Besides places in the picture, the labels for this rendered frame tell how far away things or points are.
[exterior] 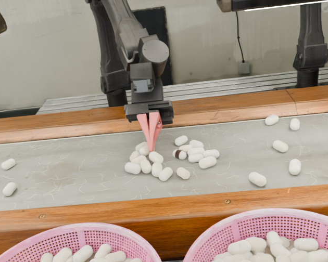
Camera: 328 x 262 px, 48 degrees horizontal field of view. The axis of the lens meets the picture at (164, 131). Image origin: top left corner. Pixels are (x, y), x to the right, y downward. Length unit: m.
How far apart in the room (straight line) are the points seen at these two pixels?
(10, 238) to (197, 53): 2.31
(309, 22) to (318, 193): 0.65
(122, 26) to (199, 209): 0.48
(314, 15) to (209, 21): 1.64
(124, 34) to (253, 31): 2.02
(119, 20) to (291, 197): 0.55
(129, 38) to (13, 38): 2.13
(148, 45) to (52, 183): 0.34
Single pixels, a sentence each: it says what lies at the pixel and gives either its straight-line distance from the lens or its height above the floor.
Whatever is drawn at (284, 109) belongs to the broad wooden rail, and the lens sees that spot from 0.93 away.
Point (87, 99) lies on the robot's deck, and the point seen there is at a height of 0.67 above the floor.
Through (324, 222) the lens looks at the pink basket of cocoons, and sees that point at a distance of 0.59.
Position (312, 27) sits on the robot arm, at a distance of 1.17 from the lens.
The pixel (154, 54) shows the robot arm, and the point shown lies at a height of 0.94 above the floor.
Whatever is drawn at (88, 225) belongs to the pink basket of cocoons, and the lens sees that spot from 0.60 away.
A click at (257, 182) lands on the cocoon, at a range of 0.67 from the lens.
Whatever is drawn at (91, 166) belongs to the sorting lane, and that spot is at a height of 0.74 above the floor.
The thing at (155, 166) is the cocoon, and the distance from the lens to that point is 0.72.
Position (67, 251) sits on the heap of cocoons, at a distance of 0.61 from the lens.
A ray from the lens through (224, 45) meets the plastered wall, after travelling 2.81.
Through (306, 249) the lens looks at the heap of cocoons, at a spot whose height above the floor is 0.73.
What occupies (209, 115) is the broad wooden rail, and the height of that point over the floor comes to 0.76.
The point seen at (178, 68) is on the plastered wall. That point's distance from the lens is 2.82.
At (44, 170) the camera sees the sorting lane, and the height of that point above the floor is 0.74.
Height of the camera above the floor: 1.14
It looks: 27 degrees down
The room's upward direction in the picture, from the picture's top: 8 degrees counter-clockwise
